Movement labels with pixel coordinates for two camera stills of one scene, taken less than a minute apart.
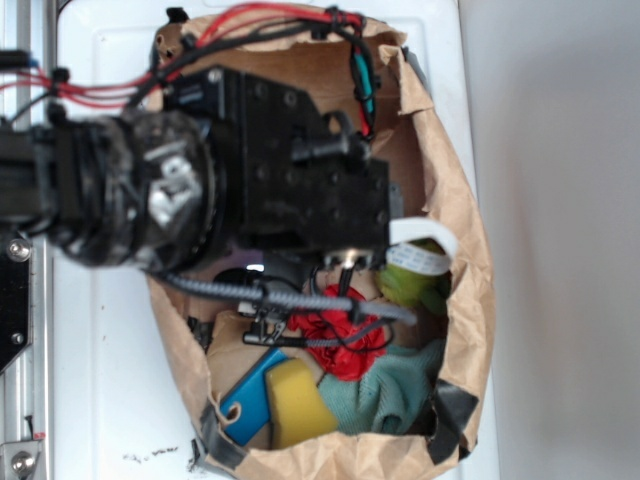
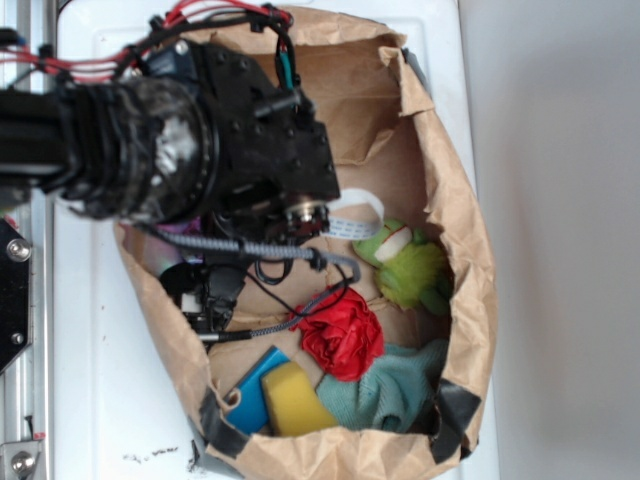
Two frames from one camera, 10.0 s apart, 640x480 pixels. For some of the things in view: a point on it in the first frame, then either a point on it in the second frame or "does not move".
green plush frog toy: (426, 290) does not move
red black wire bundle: (127, 92) -> (25, 58)
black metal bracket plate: (15, 289) does not move
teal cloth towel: (393, 396) does not move
